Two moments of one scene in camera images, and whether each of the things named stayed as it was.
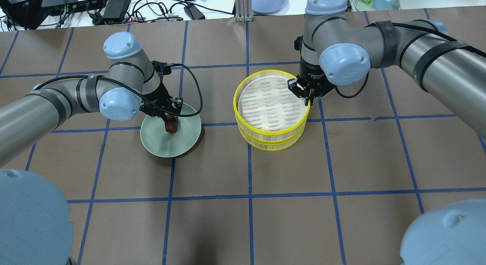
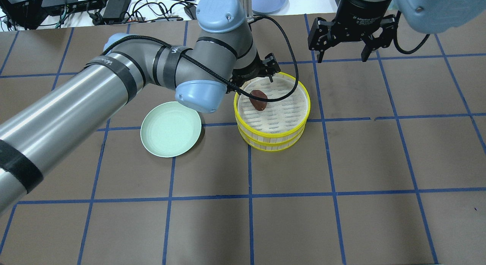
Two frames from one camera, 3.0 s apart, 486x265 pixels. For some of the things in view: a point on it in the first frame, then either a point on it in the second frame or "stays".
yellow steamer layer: x=269 y=145 stays
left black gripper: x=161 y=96 to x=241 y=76
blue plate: x=270 y=3 stays
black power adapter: x=193 y=12 stays
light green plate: x=163 y=144 stays
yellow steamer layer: x=265 y=105 stays
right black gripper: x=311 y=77 to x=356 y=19
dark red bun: x=171 y=124 to x=259 y=104
